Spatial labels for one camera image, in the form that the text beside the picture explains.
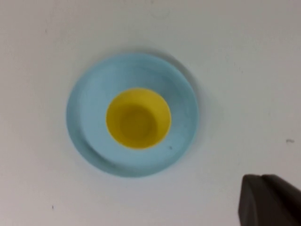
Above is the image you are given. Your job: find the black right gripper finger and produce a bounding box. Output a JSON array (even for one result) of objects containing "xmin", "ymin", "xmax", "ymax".
[{"xmin": 238, "ymin": 174, "xmax": 301, "ymax": 226}]

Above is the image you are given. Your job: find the yellow plastic cup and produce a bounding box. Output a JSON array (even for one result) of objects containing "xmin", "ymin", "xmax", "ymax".
[{"xmin": 105, "ymin": 88, "xmax": 172, "ymax": 151}]

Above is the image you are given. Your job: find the light blue round plate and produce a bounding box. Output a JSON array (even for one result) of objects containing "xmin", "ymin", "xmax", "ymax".
[{"xmin": 66, "ymin": 53, "xmax": 200, "ymax": 178}]

